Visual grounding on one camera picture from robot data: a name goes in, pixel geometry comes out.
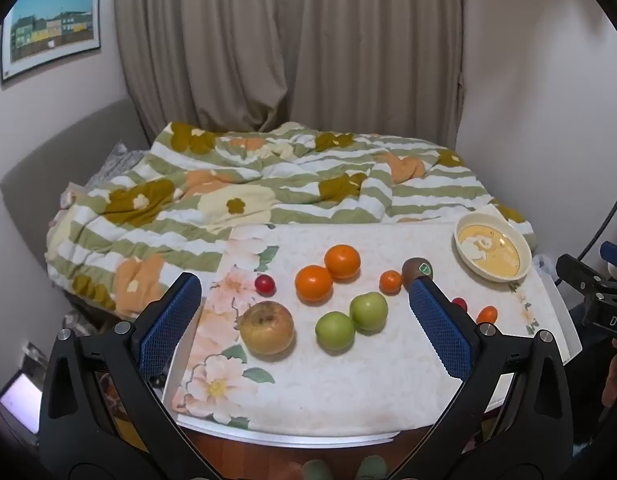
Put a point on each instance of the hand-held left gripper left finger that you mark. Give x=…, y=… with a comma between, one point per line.
x=171, y=325

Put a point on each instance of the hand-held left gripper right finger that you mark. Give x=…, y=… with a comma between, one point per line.
x=441, y=330

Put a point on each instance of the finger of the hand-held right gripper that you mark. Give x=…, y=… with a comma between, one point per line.
x=578, y=272
x=615, y=252

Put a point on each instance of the red cherry tomato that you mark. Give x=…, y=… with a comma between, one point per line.
x=461, y=304
x=264, y=284

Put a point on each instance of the brown kiwi with green sticker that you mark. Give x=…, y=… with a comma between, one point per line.
x=416, y=269

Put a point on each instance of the cream bowl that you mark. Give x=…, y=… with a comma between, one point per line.
x=494, y=262

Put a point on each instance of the yellow-brown apple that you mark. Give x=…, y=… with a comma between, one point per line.
x=267, y=327

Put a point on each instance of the green apple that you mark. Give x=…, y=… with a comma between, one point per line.
x=335, y=331
x=369, y=311

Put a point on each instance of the orange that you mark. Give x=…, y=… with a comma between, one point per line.
x=314, y=284
x=342, y=261

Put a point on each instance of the white plastic bag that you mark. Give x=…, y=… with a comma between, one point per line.
x=543, y=265

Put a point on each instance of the orange cherry tomato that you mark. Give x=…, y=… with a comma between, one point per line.
x=487, y=314

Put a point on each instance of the small tangerine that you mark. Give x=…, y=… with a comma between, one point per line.
x=390, y=281

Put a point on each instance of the green striped floral blanket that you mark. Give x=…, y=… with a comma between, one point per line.
x=188, y=210

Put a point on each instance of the white floral tablecloth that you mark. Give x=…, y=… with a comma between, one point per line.
x=338, y=385

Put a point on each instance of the lit screen device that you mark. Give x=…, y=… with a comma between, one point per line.
x=21, y=400

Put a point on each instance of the grey patterned pillow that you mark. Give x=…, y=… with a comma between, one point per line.
x=113, y=165

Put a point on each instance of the grey upholstered headboard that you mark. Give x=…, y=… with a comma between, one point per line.
x=53, y=160

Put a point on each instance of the beige curtain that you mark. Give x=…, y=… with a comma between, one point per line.
x=238, y=35

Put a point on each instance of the framed wall picture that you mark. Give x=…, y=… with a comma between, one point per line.
x=53, y=25

